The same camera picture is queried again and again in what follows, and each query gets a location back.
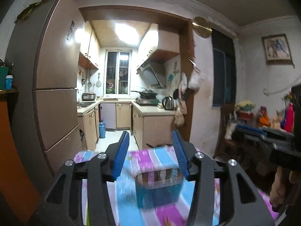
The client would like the floral striped tablecloth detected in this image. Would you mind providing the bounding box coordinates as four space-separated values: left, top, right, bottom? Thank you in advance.
72 145 281 226

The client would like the red thermos bottle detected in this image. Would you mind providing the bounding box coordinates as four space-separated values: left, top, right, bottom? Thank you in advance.
284 103 294 133

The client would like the blue lidded container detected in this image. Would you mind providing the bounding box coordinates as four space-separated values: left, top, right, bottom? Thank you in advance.
5 75 13 90

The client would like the white hanging plastic bag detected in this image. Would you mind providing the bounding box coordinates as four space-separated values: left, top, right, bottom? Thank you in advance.
188 67 201 90

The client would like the orange wooden cabinet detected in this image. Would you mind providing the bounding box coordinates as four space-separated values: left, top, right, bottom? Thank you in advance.
1 89 39 225

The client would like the silver rice cooker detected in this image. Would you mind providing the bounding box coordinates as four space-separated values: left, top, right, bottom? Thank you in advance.
82 93 97 101

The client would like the black wok on stove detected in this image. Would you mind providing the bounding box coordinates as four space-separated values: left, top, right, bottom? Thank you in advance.
131 89 157 98

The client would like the dark window with curtain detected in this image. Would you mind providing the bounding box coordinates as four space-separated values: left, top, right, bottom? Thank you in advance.
211 29 237 107

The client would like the steel electric kettle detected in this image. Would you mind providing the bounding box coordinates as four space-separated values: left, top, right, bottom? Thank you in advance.
162 96 174 111

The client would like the gold round wall clock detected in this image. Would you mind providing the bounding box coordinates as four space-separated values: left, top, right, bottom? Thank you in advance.
192 16 212 38

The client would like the kitchen window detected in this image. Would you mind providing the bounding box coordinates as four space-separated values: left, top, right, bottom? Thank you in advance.
105 51 131 95

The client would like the blue perforated utensil holder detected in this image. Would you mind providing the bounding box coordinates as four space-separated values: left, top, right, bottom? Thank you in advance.
134 167 184 209

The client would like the wooden chair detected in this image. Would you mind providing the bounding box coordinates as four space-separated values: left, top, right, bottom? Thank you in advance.
213 103 237 159

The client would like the person's right hand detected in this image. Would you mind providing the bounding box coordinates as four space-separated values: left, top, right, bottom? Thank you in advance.
269 166 300 208

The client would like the green box on cabinet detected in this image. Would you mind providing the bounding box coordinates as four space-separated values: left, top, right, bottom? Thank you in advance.
0 66 9 90

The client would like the framed wall picture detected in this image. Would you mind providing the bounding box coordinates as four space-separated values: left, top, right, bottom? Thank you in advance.
262 34 294 65

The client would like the range hood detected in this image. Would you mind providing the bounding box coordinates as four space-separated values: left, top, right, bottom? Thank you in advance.
137 59 166 88

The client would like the bronze three-door refrigerator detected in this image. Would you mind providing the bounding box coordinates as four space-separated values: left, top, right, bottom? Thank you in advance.
6 0 84 191

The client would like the potted plant with flowers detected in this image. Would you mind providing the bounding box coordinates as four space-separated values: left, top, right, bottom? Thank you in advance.
235 100 256 120

